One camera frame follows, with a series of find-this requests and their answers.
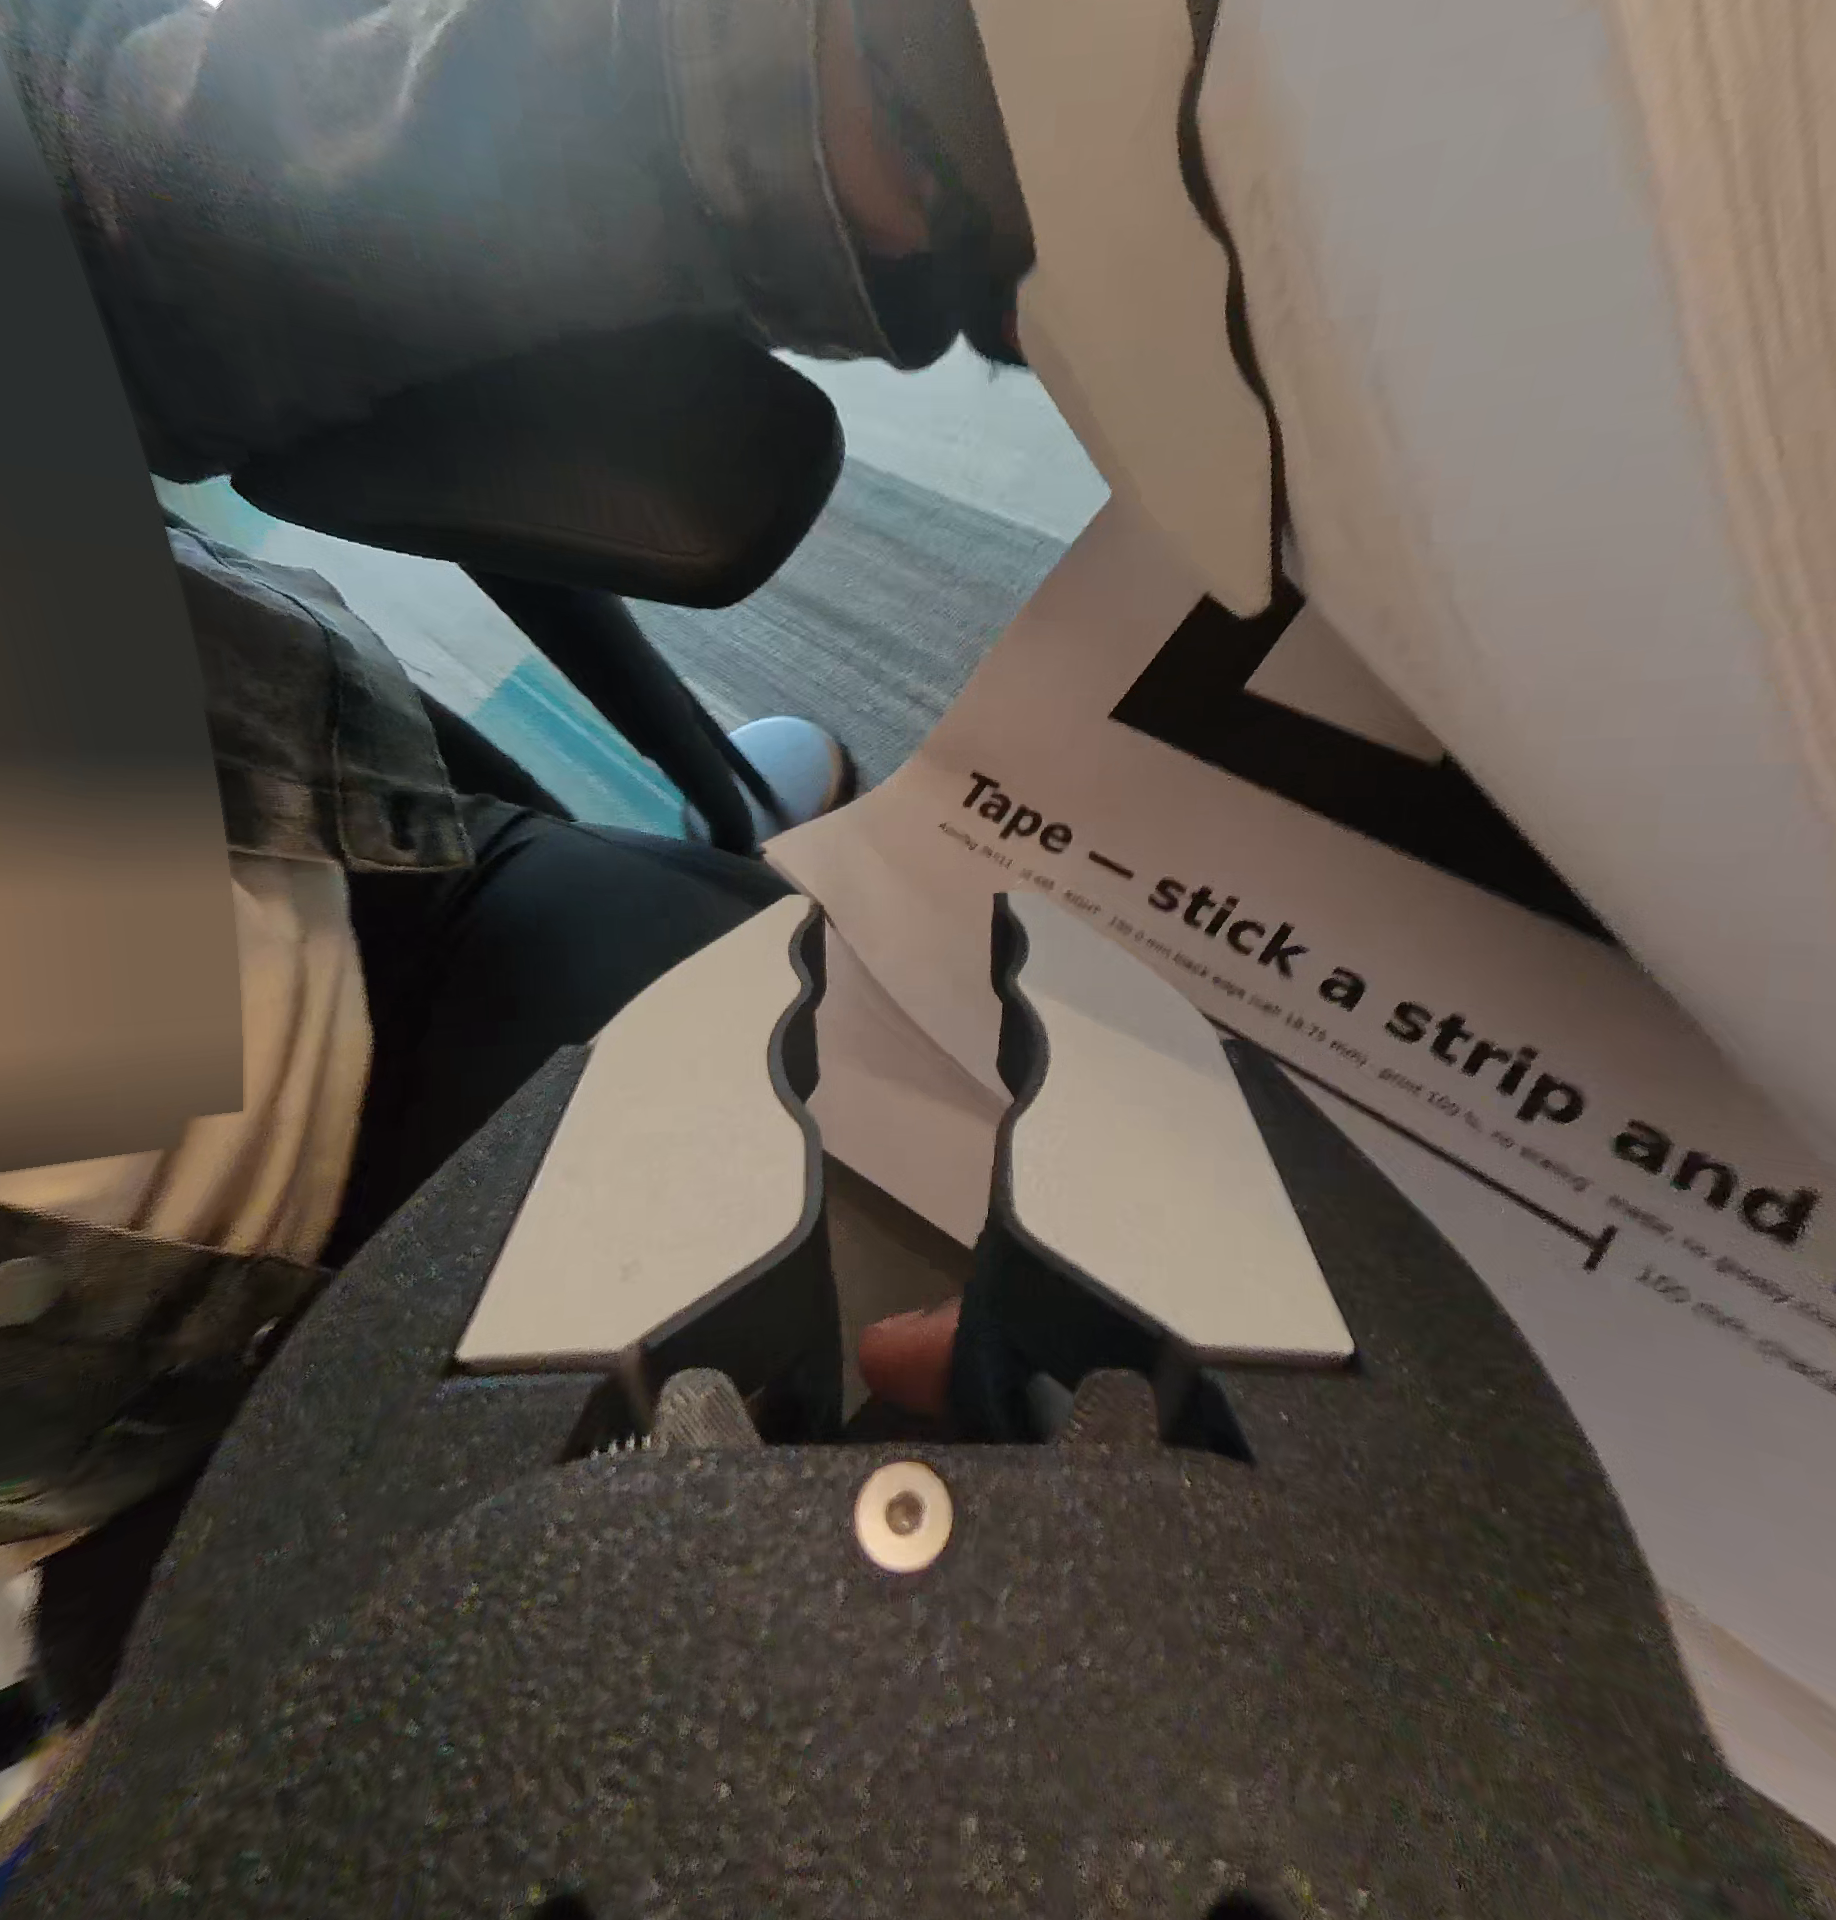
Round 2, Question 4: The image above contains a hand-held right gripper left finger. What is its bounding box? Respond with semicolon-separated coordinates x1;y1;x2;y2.
448;894;833;1377

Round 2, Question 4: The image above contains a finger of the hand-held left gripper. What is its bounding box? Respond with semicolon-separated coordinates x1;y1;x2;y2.
974;0;1300;624

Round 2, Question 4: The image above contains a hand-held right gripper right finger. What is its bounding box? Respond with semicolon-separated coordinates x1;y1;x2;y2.
972;892;1363;1373

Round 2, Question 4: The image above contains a stack of printed paper sheets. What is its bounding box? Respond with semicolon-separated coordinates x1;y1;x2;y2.
760;0;1836;1849

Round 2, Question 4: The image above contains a person's left forearm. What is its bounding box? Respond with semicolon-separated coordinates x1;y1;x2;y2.
4;0;903;483

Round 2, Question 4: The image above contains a person's left hand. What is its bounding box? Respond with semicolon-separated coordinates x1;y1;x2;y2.
825;0;1040;369

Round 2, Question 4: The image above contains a person's black trouser leg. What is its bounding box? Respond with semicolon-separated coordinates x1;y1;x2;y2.
324;719;800;1263

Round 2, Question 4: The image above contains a pale blue shoe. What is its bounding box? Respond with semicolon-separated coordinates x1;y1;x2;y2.
689;712;862;844

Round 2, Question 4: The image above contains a person's torso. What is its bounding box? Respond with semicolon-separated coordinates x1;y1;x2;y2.
0;511;472;1562

